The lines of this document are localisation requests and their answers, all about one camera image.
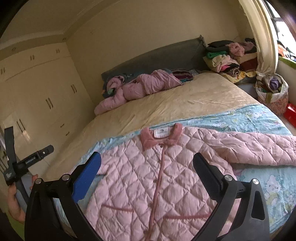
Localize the grey bed headboard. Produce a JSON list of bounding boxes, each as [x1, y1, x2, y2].
[[101, 36, 209, 90]]

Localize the pile of folded clothes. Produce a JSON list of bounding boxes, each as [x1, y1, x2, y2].
[[203, 38, 258, 85]]

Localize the cream curtain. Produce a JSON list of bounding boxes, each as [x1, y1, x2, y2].
[[239, 0, 278, 75]]

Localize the cream wardrobe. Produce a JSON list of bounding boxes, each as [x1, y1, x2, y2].
[[1, 43, 94, 168]]

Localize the person's left hand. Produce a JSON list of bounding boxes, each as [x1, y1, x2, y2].
[[7, 183, 26, 224]]

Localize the pink quilted coat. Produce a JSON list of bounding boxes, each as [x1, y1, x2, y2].
[[85, 123, 295, 240]]

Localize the red box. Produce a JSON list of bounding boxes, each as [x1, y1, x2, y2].
[[283, 103, 296, 128]]

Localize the pink puffer jacket by headboard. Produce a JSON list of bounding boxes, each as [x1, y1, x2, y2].
[[94, 69, 182, 116]]

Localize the beige bedspread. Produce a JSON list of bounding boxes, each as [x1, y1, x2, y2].
[[42, 72, 258, 180]]

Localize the floral bag of clothes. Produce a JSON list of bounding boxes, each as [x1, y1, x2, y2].
[[255, 73, 289, 116]]

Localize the striped folded clothes by headboard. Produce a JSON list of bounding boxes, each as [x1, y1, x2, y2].
[[171, 69, 200, 83]]

